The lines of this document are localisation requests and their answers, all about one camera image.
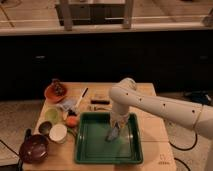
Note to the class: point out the grey-blue sponge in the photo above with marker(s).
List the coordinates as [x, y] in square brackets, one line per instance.
[112, 135]

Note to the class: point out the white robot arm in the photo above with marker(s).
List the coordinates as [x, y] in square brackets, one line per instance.
[192, 116]

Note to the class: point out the clear plastic bag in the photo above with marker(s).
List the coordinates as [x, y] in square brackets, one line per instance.
[67, 105]

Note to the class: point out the green plastic cup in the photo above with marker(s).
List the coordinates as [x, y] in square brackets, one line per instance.
[52, 115]

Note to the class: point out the dark red pot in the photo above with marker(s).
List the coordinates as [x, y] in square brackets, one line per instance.
[34, 148]

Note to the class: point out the green plastic tray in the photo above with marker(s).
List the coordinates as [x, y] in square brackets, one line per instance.
[98, 143]

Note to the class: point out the small wooden stick toy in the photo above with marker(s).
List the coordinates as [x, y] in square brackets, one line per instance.
[96, 108]

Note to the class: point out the dark rectangular block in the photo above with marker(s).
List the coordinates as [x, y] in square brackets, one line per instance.
[99, 99]

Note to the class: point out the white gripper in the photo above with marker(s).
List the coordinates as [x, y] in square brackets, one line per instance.
[118, 119]

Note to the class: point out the brown pinecone toy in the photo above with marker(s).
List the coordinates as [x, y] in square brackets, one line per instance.
[58, 88]

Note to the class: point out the orange carrot toy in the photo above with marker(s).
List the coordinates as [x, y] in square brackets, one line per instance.
[71, 121]

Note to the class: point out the white round container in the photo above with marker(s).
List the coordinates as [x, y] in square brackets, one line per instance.
[58, 133]

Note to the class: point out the orange plate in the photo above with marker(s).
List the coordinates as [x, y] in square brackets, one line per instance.
[52, 97]

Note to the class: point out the small dark metal bowl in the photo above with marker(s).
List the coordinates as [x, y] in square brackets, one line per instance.
[44, 127]

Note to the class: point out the wooden chair frame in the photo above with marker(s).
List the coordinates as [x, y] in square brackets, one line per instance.
[94, 12]

